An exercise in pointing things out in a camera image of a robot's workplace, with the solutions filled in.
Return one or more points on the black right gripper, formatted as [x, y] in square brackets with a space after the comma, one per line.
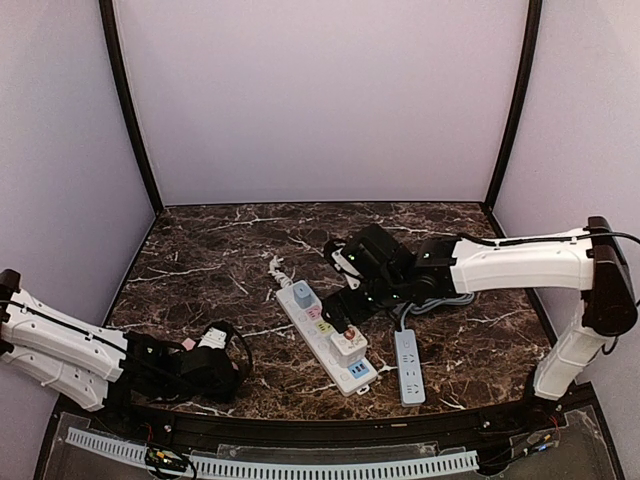
[345, 304]

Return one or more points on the small green circuit board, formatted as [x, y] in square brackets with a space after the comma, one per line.
[165, 459]

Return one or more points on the white slotted cable duct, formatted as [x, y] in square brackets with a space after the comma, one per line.
[208, 467]

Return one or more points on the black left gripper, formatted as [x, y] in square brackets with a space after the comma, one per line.
[220, 370]

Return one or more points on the white cube socket adapter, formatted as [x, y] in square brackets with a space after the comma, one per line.
[348, 347]

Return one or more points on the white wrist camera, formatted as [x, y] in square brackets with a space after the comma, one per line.
[216, 336]
[342, 265]

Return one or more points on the black front table rail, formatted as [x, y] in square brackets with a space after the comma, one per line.
[476, 427]

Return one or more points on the small blue charger plug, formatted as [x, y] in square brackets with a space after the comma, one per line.
[303, 295]

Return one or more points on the white multicolour power strip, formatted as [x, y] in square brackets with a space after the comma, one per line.
[315, 331]

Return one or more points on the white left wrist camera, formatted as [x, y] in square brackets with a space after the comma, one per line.
[216, 336]

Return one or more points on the right black frame post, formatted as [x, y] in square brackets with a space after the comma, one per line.
[525, 65]

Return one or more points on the left black frame post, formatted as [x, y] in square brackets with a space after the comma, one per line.
[128, 110]

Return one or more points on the pink cube socket adapter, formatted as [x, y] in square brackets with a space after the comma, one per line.
[188, 344]

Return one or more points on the light blue power strip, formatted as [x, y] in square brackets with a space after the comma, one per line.
[409, 372]

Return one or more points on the black frame post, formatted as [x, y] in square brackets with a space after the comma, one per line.
[128, 110]
[525, 65]

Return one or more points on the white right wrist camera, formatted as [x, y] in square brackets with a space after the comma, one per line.
[342, 265]

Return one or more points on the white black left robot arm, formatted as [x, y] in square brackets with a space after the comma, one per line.
[99, 367]

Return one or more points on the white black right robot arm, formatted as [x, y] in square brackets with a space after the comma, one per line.
[383, 273]

